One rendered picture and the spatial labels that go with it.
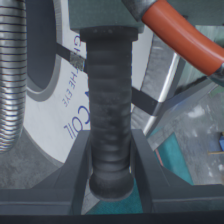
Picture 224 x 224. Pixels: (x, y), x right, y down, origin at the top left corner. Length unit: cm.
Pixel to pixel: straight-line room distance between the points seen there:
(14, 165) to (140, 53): 120
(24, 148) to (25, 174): 18
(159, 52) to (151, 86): 6
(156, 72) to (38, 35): 83
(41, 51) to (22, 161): 79
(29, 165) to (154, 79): 121
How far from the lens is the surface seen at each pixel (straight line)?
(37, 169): 139
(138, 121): 33
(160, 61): 28
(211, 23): 20
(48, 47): 104
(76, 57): 43
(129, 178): 16
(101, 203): 169
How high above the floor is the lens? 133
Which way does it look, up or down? 47 degrees down
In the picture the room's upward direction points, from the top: 70 degrees clockwise
